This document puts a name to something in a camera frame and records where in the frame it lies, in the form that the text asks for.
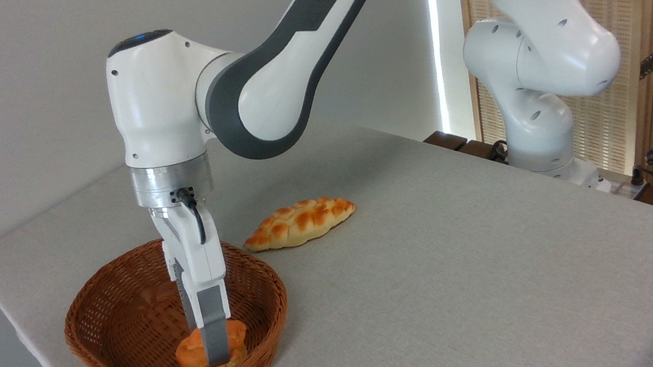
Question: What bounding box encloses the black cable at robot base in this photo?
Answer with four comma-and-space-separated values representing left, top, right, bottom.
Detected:
485, 139, 512, 165

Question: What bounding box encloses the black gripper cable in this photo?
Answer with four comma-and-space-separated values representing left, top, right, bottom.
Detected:
170, 186, 209, 249

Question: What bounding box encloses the round orange bread bun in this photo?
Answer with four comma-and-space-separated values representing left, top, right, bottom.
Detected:
171, 315, 254, 367

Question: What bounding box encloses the brown wicker basket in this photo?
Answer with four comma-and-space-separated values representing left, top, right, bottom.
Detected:
53, 220, 299, 367

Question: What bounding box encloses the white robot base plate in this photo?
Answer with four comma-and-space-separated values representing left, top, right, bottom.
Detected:
570, 156, 653, 209

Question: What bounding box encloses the dark brown wooden furniture edge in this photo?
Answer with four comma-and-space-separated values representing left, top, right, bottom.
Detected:
423, 121, 511, 177

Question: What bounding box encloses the long braided bread loaf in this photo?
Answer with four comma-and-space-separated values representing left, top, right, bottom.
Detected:
239, 192, 360, 254

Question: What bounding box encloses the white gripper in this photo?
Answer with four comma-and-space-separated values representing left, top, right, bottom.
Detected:
149, 197, 241, 367

